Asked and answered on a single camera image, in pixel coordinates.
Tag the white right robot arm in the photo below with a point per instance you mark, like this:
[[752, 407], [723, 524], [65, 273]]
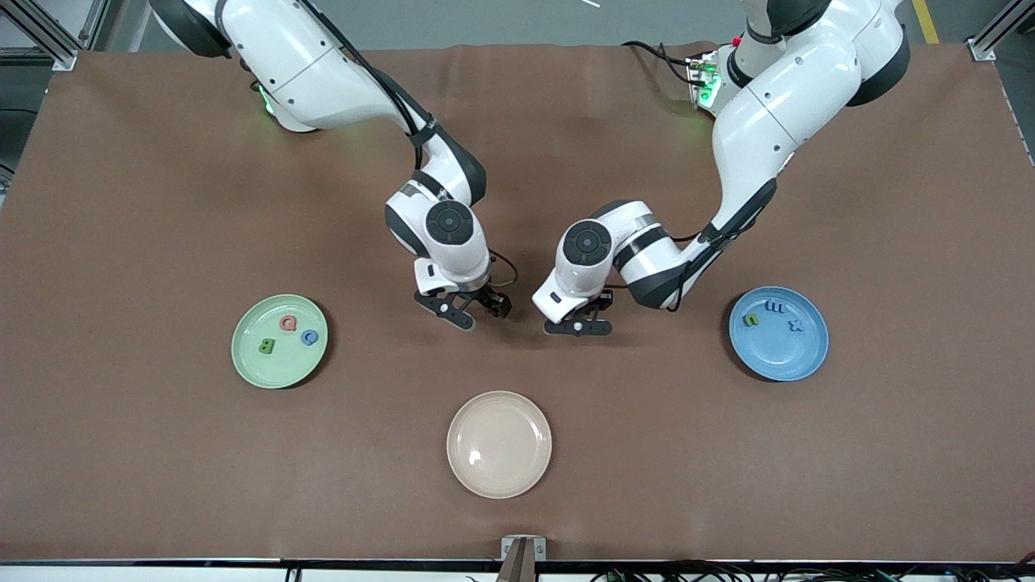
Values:
[[307, 56]]

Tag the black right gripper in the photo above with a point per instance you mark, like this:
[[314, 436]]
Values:
[[487, 297]]

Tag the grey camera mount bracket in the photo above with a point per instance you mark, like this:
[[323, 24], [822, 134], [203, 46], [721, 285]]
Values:
[[523, 554]]

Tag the light green plate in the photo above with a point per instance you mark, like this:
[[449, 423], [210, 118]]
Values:
[[279, 368]]

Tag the blue plate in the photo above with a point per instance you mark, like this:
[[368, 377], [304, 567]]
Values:
[[779, 356]]

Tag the blue letter G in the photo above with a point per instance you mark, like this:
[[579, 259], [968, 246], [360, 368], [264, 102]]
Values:
[[304, 337]]

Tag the brown table mat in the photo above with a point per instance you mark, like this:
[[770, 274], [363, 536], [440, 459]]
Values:
[[647, 453]]

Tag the green letter B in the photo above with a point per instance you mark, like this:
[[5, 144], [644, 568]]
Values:
[[266, 346]]

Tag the aluminium frame profile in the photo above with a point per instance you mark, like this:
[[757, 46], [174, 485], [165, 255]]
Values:
[[982, 48], [65, 56]]

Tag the blue lowercase letter x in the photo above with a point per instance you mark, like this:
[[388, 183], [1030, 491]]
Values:
[[795, 326]]

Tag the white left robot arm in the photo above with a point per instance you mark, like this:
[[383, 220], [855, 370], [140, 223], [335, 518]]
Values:
[[776, 105]]

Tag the white table edge rail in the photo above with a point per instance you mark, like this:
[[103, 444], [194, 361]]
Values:
[[162, 575]]

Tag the pink letter Q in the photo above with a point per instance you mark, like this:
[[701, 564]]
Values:
[[289, 318]]

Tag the beige plate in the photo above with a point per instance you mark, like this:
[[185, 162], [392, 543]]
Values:
[[499, 444]]

